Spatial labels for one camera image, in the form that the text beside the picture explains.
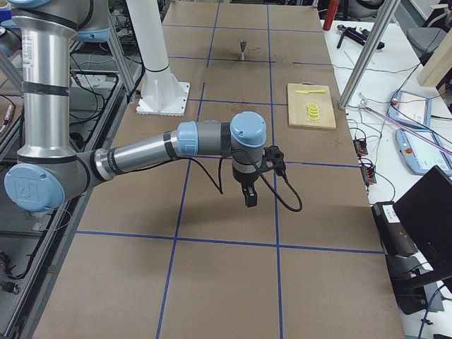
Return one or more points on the aluminium frame post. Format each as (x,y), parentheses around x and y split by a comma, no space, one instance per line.
(379,27)

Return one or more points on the yellow plastic knife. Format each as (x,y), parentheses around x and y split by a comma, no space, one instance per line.
(306,92)

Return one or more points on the black handled tool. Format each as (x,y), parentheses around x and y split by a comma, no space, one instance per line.
(359,36)

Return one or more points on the near teach pendant tablet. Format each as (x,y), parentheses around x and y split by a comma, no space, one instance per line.
(422,150)

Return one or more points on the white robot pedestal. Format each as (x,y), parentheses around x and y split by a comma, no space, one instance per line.
(161,92)

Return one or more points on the teach pendant tablet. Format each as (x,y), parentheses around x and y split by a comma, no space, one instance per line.
(412,107)
(422,150)

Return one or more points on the far teach pendant tablet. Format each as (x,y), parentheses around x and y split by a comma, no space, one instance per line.
(412,107)

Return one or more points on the bamboo cutting board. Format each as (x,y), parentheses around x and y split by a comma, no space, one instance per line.
(297,107)

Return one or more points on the black computer monitor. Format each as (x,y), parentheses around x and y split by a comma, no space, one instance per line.
(425,213)

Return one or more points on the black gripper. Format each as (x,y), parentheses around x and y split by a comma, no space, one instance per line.
(243,179)

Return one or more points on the red cylinder bottle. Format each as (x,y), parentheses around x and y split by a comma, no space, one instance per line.
(330,14)

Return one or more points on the black box with label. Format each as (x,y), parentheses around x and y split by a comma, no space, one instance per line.
(394,237)

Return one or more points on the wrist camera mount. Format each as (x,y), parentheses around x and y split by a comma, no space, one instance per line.
(273,159)

